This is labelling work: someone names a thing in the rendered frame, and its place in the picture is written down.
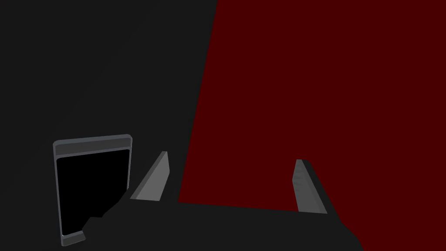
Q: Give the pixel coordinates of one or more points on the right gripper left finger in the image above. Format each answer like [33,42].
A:
[155,181]

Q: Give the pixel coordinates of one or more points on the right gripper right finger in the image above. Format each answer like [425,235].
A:
[306,191]

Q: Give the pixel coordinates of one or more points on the grey framed black panel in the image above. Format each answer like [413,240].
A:
[90,184]

